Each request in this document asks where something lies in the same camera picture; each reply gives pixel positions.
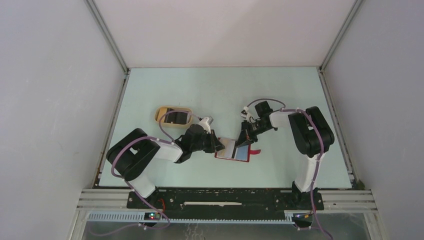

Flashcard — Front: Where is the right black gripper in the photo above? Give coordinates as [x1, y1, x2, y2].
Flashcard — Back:
[235, 119, 270, 148]

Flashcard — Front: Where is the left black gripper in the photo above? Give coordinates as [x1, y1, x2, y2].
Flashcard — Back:
[190, 129, 225, 154]

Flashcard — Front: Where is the white grey credit card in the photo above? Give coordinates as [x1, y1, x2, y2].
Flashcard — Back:
[216, 138, 237, 160]

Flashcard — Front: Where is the red leather card holder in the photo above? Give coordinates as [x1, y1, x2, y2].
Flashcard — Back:
[214, 145, 261, 163]

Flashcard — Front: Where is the beige oval tray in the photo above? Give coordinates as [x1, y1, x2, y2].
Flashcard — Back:
[154, 105, 193, 128]

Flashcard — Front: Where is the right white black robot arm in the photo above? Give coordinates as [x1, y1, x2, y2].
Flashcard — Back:
[234, 98, 335, 209]

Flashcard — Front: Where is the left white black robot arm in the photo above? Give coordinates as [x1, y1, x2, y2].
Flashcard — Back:
[106, 124, 225, 208]

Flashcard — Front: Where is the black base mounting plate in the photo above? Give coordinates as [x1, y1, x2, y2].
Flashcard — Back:
[146, 187, 324, 221]

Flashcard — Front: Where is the right controller board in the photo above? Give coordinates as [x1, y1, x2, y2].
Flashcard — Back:
[292, 213, 313, 222]

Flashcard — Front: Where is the controller board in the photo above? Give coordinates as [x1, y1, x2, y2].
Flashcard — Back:
[144, 212, 162, 221]
[292, 213, 313, 222]

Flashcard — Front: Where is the left controller board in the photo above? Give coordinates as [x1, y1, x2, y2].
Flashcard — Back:
[144, 212, 162, 221]

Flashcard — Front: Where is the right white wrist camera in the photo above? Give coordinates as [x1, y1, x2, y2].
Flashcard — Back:
[240, 106, 253, 122]

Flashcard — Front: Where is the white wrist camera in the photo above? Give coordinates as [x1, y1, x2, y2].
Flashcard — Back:
[198, 116, 214, 134]
[240, 106, 253, 122]

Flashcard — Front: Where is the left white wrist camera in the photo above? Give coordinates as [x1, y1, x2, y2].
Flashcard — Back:
[198, 116, 214, 134]

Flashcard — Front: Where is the white cable duct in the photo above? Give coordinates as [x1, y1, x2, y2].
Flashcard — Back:
[87, 211, 294, 224]

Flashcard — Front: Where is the aluminium frame rail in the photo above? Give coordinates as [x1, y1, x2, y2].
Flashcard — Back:
[76, 188, 378, 214]

